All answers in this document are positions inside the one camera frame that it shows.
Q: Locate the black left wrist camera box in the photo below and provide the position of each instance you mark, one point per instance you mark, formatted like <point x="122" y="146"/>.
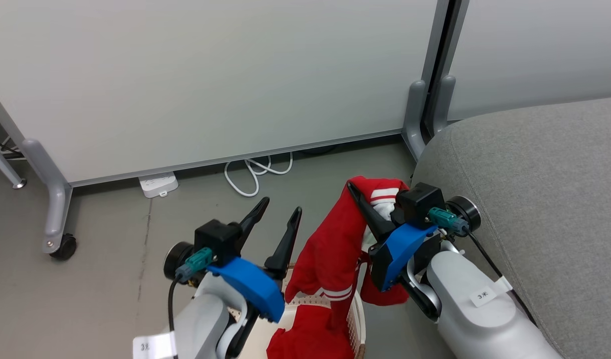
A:
<point x="216" y="239"/>

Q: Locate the grey partition foot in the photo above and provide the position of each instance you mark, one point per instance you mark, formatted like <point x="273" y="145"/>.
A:
<point x="414" y="119"/>
<point x="442" y="109"/>

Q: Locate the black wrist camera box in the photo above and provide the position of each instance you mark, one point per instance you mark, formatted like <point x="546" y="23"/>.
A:
<point x="417" y="199"/>
<point x="216" y="239"/>

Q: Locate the white power strip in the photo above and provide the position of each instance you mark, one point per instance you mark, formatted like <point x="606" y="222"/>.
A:
<point x="158" y="184"/>

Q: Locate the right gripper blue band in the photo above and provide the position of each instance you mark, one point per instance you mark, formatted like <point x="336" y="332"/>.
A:
<point x="400" y="249"/>

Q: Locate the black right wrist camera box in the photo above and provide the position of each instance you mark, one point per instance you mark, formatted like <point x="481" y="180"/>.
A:
<point x="417" y="199"/>

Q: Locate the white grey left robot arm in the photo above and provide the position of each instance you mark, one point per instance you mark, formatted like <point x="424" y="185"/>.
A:
<point x="205" y="319"/>

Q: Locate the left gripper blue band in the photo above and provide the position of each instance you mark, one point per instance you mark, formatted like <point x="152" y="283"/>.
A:
<point x="250" y="284"/>

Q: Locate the grey partition leg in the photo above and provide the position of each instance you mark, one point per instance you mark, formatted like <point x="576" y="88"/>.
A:
<point x="56" y="199"/>

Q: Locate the cream perforated laundry basket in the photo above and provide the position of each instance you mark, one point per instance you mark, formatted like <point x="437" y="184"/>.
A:
<point x="356" y="329"/>

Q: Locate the white partition panel grey frame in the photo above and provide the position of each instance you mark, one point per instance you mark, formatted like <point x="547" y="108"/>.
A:
<point x="185" y="75"/>
<point x="534" y="50"/>

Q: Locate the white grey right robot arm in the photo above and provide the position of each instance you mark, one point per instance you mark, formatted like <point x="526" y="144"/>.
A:
<point x="465" y="299"/>

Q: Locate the black caster wheel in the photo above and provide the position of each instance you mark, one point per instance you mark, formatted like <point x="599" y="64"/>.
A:
<point x="65" y="248"/>

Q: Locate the grey fabric sofa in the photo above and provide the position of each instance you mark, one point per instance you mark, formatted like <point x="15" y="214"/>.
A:
<point x="544" y="199"/>

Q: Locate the grey metal tube leg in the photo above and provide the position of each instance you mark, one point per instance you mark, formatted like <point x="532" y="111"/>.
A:
<point x="6" y="167"/>

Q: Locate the red garment white stripes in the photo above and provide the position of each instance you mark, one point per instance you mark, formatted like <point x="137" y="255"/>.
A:
<point x="335" y="249"/>

